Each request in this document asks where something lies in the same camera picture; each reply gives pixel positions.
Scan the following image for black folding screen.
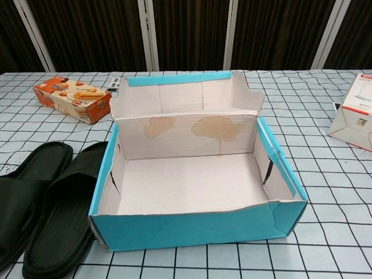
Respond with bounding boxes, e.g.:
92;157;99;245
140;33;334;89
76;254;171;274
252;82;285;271
0;0;372;73

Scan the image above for black rubber slipper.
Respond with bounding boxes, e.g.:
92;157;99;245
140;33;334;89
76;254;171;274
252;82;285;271
22;141;110;279
0;141;74;256

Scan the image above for orange biscuit box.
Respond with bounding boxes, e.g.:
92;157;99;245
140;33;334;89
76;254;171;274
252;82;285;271
32;77;113;125

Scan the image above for white desk lamp box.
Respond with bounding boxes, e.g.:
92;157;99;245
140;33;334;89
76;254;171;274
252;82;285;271
325;72;372;152

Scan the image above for light blue shoe box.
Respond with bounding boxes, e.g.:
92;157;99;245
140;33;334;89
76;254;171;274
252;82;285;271
88;69;308;253

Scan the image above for blue checkered tablecloth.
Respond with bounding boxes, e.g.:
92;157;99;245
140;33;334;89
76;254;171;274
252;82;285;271
0;69;372;279

